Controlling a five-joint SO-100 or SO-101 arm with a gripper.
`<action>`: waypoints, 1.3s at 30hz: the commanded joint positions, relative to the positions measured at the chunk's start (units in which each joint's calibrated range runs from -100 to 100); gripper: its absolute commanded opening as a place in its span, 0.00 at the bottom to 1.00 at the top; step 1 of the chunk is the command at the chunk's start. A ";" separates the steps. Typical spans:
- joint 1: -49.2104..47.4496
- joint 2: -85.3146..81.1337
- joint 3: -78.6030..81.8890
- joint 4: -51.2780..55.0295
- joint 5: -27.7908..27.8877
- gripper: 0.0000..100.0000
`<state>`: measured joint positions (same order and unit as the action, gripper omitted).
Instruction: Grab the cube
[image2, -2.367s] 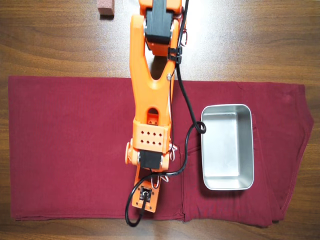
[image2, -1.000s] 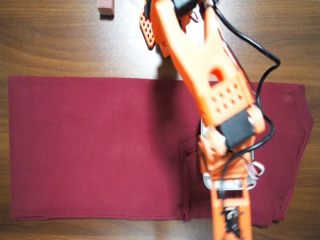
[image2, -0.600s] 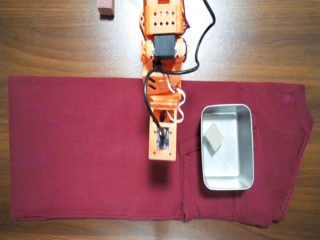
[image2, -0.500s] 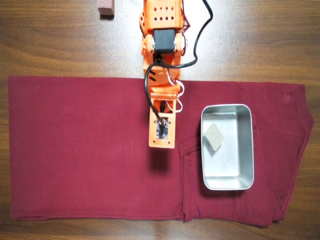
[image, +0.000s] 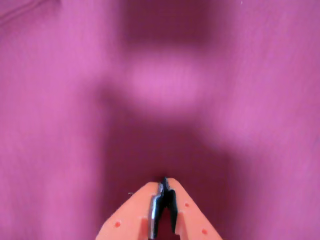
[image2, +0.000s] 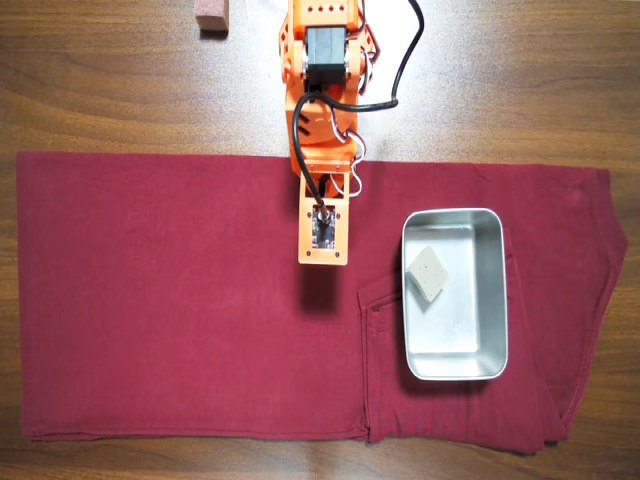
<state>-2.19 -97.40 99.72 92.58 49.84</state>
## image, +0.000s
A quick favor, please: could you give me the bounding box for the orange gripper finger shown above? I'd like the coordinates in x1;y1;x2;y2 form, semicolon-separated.
163;177;224;240
96;176;168;240

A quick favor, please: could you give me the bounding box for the dark red cloth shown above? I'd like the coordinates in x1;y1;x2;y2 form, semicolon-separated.
0;0;320;240

